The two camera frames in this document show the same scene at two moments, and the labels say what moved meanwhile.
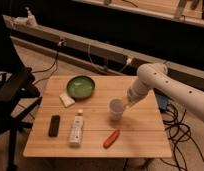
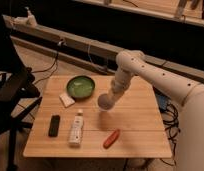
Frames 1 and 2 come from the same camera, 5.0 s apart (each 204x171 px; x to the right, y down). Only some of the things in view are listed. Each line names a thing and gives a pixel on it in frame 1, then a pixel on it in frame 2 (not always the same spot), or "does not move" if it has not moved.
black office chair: x=16 y=92 does not move
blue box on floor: x=162 y=102 does not move
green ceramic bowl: x=81 y=87 does not move
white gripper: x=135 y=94 to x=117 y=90
